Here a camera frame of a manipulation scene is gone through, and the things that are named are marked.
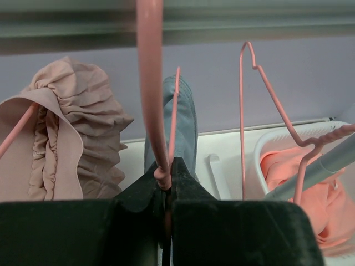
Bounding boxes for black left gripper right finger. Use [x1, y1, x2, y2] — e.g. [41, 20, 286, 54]
[171, 157, 324, 265]

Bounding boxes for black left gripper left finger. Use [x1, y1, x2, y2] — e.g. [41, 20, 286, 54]
[1, 164, 164, 265]

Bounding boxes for blue denim skirt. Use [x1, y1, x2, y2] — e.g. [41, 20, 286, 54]
[144, 75, 198, 183]

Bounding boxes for coral pink skirt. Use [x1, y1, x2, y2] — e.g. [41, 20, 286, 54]
[260, 147, 354, 257]

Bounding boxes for pink denim skirt hanger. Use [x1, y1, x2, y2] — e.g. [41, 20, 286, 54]
[136, 1, 180, 238]

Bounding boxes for pink dress hanger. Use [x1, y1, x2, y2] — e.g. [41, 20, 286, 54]
[0, 102, 39, 158]

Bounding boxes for white clothes rack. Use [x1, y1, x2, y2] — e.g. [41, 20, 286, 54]
[1, 1, 354, 188]

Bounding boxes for dusty pink dress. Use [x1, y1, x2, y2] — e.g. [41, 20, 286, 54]
[1, 57, 133, 202]

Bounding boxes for white plastic basin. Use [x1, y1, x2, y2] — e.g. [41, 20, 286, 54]
[246, 128, 354, 204]

